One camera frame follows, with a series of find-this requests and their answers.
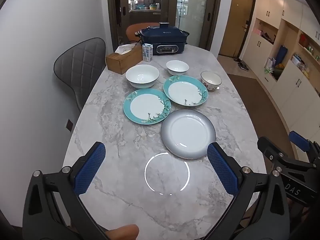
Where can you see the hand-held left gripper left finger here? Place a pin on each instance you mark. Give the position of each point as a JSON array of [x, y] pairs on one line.
[[90, 167]]

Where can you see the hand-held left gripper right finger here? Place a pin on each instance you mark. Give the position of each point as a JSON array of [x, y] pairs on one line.
[[221, 170]]

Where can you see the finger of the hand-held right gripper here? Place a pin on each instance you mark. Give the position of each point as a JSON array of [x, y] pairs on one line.
[[268, 146], [298, 140]]

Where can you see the grey rimmed white plate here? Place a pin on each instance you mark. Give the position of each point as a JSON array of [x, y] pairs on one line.
[[187, 132]]

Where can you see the deep teal floral plate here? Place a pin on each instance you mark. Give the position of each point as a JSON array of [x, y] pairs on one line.
[[185, 91]]

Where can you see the large white bowl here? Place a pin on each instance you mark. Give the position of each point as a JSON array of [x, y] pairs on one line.
[[142, 76]]

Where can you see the small white bowl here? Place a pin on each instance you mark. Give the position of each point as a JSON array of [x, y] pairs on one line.
[[177, 67]]

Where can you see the person's left hand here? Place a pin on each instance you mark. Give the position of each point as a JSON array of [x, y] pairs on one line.
[[123, 232]]

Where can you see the brown floor rug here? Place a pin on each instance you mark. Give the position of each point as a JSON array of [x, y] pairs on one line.
[[260, 105]]

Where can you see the white shopping bag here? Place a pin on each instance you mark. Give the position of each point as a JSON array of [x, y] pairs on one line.
[[270, 63]]

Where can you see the pair of dark shoes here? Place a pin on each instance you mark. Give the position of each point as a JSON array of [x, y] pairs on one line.
[[243, 66]]

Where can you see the blue bag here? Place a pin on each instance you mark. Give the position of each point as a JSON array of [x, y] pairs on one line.
[[282, 55]]

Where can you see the floral bowl with dark rim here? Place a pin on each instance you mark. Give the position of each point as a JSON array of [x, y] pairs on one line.
[[210, 81]]

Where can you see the red container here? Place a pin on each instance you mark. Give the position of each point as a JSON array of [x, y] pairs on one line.
[[303, 40]]

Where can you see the grey quilted chair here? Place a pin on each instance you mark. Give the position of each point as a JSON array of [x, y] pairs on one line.
[[80, 60]]

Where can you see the wooden tissue box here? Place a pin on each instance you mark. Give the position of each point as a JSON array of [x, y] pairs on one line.
[[122, 61]]

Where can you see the pink box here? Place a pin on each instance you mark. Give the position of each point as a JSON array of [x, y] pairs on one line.
[[258, 32]]

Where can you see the white tissue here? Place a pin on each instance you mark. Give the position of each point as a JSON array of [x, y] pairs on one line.
[[123, 48]]

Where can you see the white and blue milk carton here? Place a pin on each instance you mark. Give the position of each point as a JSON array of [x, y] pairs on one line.
[[147, 53]]

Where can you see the brown wooden door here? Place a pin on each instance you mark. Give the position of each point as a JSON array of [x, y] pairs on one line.
[[236, 20]]

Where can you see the orange chair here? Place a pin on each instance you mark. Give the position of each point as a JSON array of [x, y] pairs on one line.
[[132, 31]]

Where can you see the dark blue electric cooker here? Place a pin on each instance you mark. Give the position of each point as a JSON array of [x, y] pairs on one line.
[[162, 36]]

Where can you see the glass sliding door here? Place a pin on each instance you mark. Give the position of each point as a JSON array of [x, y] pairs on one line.
[[192, 12]]

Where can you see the dark wall socket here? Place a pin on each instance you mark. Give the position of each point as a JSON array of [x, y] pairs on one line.
[[69, 125]]

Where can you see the white and wood wall cabinets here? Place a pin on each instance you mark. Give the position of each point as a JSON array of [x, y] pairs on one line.
[[287, 12]]

